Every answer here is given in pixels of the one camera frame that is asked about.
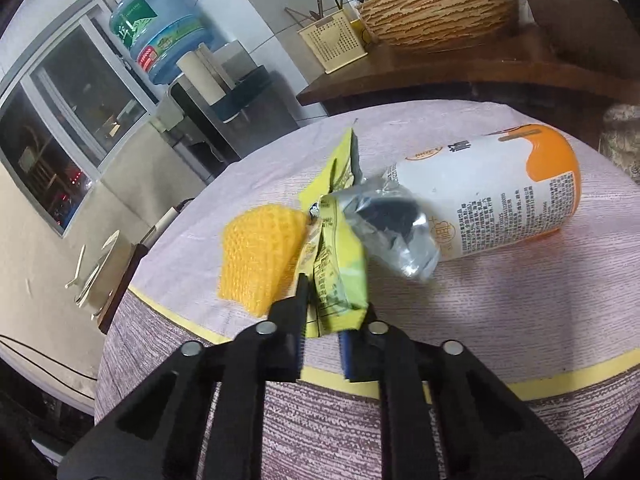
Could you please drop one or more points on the wooden counter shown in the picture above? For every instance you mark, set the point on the wooden counter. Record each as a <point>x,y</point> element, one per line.
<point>450,80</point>

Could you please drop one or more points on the cream cylinder roll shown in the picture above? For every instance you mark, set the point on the cream cylinder roll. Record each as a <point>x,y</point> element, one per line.
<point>202,80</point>

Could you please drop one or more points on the sliding window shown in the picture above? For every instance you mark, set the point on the sliding window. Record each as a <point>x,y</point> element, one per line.
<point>65,125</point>

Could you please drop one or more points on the crumpled silver foil wrapper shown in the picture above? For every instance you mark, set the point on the crumpled silver foil wrapper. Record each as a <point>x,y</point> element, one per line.
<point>395,232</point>

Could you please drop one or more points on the woven wicker basket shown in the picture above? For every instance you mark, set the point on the woven wicker basket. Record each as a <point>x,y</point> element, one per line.
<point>440,10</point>

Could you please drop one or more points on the orange white drink can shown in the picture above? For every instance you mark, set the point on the orange white drink can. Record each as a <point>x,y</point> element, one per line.
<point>500,195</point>

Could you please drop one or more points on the blue water jug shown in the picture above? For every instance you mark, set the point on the blue water jug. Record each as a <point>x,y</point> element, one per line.
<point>160,30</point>

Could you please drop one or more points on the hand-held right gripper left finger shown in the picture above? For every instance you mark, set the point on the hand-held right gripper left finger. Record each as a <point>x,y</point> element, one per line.
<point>287,340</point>

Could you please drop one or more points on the yellow green snack wrapper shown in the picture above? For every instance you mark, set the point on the yellow green snack wrapper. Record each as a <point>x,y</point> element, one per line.
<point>335,270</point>

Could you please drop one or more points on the wooden board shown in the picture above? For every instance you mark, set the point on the wooden board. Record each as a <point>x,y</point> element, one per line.
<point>122,285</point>

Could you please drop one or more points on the wooden utensil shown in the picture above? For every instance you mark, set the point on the wooden utensil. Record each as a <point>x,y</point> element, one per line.
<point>300,15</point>

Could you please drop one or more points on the yellow foam fruit net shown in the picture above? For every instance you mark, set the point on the yellow foam fruit net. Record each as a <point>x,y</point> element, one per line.
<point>260,255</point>

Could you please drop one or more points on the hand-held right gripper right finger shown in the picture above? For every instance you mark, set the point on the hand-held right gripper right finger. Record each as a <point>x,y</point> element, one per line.
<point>347,357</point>

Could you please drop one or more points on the cream perforated utensil holder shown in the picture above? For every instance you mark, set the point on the cream perforated utensil holder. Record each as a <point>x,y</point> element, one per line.
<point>335,42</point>

